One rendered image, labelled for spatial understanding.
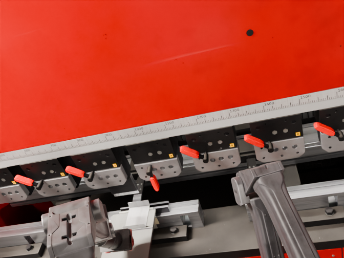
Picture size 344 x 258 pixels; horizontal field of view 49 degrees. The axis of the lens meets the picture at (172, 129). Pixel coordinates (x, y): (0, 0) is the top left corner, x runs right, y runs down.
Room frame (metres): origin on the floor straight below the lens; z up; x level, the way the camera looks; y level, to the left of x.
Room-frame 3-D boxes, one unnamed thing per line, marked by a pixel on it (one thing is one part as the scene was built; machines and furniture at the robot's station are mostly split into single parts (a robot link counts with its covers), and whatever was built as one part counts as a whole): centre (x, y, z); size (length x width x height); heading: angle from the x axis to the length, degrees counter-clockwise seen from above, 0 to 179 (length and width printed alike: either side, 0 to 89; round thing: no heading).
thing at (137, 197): (1.21, 0.20, 1.01); 0.26 x 0.12 x 0.05; 163
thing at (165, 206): (1.06, 0.21, 0.99); 0.20 x 0.03 x 0.03; 73
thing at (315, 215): (0.84, -0.32, 0.89); 0.30 x 0.05 x 0.03; 73
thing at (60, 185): (1.13, 0.46, 1.26); 0.15 x 0.09 x 0.17; 73
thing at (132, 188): (1.07, 0.25, 1.13); 0.10 x 0.02 x 0.10; 73
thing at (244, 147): (1.08, -0.25, 1.01); 0.26 x 0.12 x 0.05; 163
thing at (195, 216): (1.05, 0.19, 0.92); 0.39 x 0.06 x 0.10; 73
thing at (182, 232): (1.00, 0.22, 0.89); 0.30 x 0.05 x 0.03; 73
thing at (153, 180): (0.96, 0.12, 1.20); 0.04 x 0.02 x 0.10; 163
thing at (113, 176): (1.07, 0.27, 1.26); 0.15 x 0.09 x 0.17; 73
